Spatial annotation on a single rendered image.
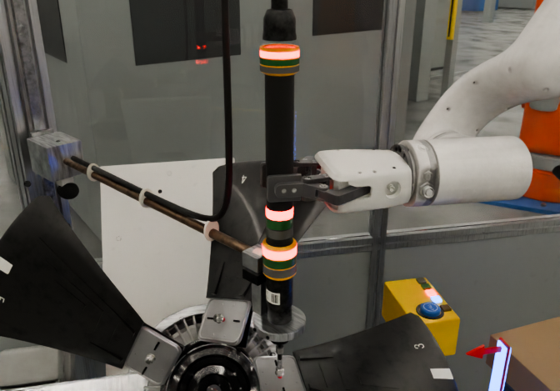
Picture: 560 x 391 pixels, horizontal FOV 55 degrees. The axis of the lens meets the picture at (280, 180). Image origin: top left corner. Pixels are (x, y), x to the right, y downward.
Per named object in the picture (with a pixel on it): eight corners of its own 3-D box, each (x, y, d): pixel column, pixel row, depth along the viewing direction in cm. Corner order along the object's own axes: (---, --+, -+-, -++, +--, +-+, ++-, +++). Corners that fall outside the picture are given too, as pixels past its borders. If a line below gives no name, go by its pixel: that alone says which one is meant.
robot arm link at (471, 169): (409, 131, 72) (442, 149, 63) (498, 127, 74) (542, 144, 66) (403, 190, 75) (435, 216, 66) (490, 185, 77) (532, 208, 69)
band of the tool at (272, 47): (252, 73, 60) (251, 47, 59) (278, 68, 63) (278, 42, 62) (280, 78, 57) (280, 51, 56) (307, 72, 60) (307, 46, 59)
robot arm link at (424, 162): (435, 218, 66) (412, 219, 65) (405, 190, 74) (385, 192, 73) (444, 152, 63) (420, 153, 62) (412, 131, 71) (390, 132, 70)
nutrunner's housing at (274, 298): (259, 340, 73) (252, -20, 56) (278, 328, 76) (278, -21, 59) (280, 353, 71) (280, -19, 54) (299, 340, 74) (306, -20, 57)
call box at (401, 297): (380, 320, 124) (383, 280, 120) (421, 314, 126) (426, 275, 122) (409, 368, 109) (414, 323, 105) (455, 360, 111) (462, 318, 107)
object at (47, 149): (30, 172, 112) (22, 133, 109) (62, 164, 117) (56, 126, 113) (52, 186, 105) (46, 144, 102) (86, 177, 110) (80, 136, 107)
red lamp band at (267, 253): (255, 252, 68) (255, 243, 68) (278, 240, 71) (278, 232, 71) (280, 264, 66) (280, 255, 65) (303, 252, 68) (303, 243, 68)
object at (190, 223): (63, 165, 106) (62, 158, 105) (70, 163, 107) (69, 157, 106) (255, 263, 71) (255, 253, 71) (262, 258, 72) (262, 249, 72)
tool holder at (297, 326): (232, 319, 74) (229, 257, 70) (268, 298, 78) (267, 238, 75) (280, 350, 68) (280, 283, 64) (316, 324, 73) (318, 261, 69)
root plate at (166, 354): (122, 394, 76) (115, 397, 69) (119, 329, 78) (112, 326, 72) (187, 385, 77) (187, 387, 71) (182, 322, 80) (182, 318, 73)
